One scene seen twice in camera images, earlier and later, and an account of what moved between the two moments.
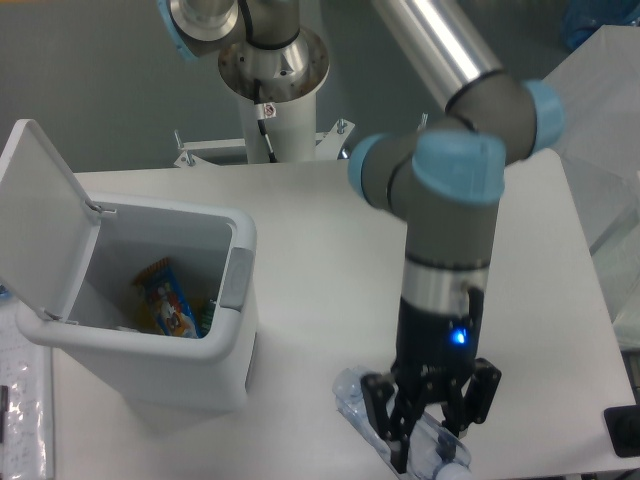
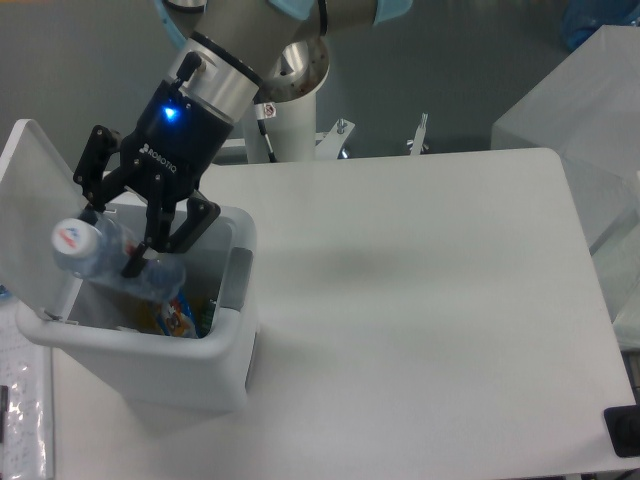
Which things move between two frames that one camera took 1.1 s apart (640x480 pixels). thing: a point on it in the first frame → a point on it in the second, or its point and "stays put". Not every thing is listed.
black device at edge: [623, 427] stays put
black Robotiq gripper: [434, 355] → [175, 143]
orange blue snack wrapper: [163, 291] stays put
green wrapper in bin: [208, 314] stays put
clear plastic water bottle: [435, 454] → [102, 250]
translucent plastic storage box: [598, 84] stays put
